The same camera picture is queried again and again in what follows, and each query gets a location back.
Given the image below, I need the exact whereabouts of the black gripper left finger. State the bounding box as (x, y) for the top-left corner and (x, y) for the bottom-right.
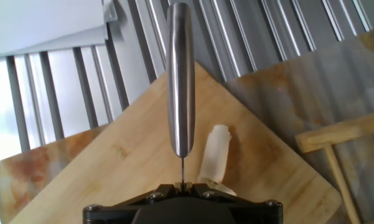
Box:
(82, 183), (183, 224)

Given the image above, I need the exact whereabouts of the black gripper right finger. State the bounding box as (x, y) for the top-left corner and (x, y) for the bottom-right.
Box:
(184, 182), (283, 224)

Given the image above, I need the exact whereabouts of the short white scallion piece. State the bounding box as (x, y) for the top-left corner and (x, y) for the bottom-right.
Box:
(207, 180), (238, 197)
(197, 124), (233, 185)

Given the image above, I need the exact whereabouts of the steel kitchen knife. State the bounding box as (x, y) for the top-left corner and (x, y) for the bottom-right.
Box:
(166, 2), (196, 190)

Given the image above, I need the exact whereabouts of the wooden cutting board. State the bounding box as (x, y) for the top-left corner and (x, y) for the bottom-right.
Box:
(9, 60), (343, 224)

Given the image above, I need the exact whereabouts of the wooden peg rack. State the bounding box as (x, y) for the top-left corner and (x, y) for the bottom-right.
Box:
(294, 110), (374, 224)

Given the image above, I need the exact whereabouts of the orange marble pattern mat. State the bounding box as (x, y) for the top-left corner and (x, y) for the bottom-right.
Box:
(0, 24), (374, 224)

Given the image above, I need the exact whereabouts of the white paper stack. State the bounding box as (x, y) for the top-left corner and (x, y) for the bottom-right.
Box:
(0, 0), (118, 59)

